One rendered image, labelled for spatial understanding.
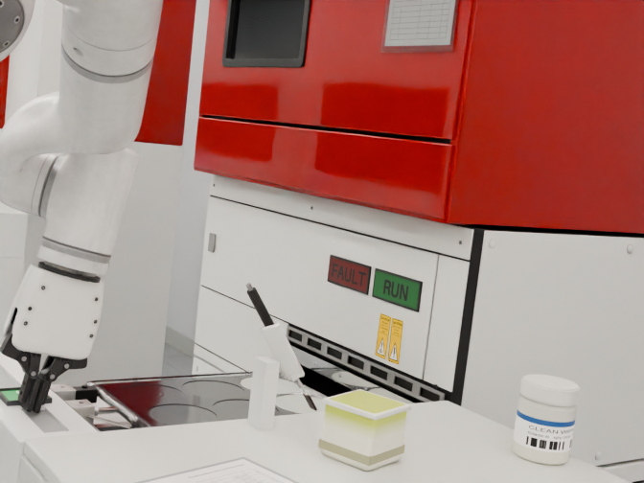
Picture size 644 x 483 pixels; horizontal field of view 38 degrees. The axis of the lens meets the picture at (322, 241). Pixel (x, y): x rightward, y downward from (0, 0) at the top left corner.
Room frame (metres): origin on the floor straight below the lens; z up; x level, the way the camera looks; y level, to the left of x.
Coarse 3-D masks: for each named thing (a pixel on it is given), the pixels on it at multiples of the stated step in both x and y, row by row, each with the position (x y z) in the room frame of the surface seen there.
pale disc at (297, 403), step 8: (280, 400) 1.46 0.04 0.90; (288, 400) 1.47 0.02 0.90; (296, 400) 1.47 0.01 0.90; (304, 400) 1.48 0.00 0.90; (312, 400) 1.48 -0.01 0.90; (320, 400) 1.49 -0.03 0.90; (288, 408) 1.42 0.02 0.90; (296, 408) 1.43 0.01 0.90; (304, 408) 1.43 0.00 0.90; (320, 408) 1.44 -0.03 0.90
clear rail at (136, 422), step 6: (90, 384) 1.42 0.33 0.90; (96, 384) 1.42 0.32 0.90; (102, 390) 1.39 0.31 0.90; (102, 396) 1.38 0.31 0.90; (108, 396) 1.37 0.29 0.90; (108, 402) 1.36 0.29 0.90; (114, 402) 1.34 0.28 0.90; (120, 402) 1.35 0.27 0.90; (120, 408) 1.32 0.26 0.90; (126, 408) 1.32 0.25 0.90; (120, 414) 1.32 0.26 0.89; (126, 414) 1.30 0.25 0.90; (132, 414) 1.30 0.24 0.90; (126, 420) 1.30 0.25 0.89; (132, 420) 1.28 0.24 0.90; (138, 420) 1.28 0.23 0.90; (138, 426) 1.26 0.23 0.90; (144, 426) 1.25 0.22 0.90; (150, 426) 1.25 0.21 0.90
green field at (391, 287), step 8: (376, 272) 1.51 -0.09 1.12; (376, 280) 1.50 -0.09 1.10; (384, 280) 1.49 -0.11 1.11; (392, 280) 1.47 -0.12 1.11; (400, 280) 1.46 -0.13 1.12; (376, 288) 1.50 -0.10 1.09; (384, 288) 1.48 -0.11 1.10; (392, 288) 1.47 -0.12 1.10; (400, 288) 1.45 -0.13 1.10; (408, 288) 1.44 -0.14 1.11; (416, 288) 1.42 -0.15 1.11; (384, 296) 1.48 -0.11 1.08; (392, 296) 1.47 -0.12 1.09; (400, 296) 1.45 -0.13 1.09; (408, 296) 1.43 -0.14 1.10; (416, 296) 1.42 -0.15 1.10; (408, 304) 1.43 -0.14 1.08; (416, 304) 1.42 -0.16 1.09
